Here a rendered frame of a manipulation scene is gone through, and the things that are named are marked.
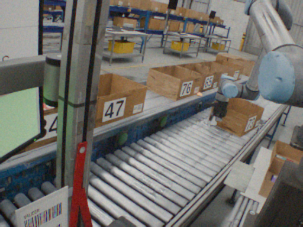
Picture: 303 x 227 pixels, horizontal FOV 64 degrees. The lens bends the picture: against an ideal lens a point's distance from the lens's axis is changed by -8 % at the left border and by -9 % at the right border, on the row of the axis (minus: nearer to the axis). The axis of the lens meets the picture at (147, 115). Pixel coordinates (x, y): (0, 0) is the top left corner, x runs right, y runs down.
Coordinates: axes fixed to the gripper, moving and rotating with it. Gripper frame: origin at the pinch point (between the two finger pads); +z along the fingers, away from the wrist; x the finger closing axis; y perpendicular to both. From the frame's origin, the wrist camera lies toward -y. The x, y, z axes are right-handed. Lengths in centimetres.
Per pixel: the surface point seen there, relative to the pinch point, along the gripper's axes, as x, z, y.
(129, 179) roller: -86, 5, -1
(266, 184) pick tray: -46, -2, 52
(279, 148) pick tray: 13, 1, 49
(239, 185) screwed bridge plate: -46, 5, 40
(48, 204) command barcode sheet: -151, -43, 31
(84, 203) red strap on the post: -144, -39, 31
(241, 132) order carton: 13.4, 1.4, 19.9
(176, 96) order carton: -5.0, -11.9, -30.0
